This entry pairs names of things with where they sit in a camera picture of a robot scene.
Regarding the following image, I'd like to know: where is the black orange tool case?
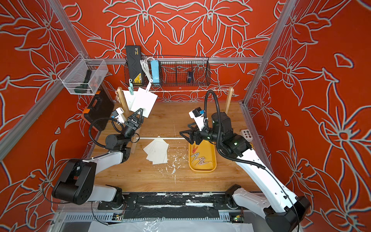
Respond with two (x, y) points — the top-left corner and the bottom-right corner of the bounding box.
(82, 90), (114, 124)

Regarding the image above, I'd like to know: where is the white postcard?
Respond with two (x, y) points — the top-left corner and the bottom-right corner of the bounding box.
(146, 151), (168, 165)
(129, 88), (157, 118)
(123, 90), (137, 110)
(143, 139), (169, 155)

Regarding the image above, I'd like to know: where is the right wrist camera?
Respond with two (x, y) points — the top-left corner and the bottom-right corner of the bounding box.
(189, 107), (205, 131)

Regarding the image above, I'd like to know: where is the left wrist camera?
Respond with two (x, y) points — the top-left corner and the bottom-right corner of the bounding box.
(111, 107), (126, 124)

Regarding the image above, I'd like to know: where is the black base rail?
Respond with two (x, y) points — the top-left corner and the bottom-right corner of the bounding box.
(98, 192), (247, 210)

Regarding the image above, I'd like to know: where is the dark object in basket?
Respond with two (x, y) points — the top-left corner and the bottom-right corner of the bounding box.
(186, 71), (194, 83)

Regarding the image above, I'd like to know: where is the white coiled cable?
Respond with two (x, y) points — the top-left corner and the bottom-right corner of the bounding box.
(140, 56), (156, 84)

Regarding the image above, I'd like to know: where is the dark tool in bin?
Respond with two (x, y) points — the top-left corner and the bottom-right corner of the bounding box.
(74, 69), (92, 94)

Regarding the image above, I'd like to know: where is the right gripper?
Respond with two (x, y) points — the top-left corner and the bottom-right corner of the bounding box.
(179, 123), (224, 147)

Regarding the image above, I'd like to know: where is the yellow plastic tray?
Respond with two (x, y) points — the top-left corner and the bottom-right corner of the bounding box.
(188, 141), (217, 173)

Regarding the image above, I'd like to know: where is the white button box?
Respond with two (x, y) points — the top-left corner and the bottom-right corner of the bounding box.
(240, 129), (253, 142)

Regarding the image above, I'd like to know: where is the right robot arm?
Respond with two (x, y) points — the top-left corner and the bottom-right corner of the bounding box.
(180, 90), (311, 232)

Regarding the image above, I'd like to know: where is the light blue power bank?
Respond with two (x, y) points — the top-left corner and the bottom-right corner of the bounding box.
(150, 60), (160, 86)

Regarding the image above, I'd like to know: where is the clear plastic bin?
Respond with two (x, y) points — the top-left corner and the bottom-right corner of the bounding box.
(58, 54), (108, 96)

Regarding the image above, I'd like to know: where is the black wire basket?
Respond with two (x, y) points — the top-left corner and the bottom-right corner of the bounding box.
(124, 55), (212, 88)

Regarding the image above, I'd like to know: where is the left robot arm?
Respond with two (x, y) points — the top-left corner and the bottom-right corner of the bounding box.
(52, 108), (145, 209)

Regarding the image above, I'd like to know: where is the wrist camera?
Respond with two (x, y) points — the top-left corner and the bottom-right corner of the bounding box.
(189, 107), (205, 131)
(111, 107), (126, 124)

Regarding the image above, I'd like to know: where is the teal clothespin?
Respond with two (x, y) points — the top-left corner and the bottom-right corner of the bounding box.
(128, 79), (134, 96)

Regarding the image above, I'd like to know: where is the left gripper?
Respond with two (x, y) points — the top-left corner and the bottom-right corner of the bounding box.
(119, 110), (144, 150)

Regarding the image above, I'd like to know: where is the black box in basket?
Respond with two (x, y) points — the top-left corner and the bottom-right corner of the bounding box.
(126, 45), (144, 87)

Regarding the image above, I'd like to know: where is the wooden string rack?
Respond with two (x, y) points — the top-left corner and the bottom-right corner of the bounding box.
(115, 86), (235, 154)

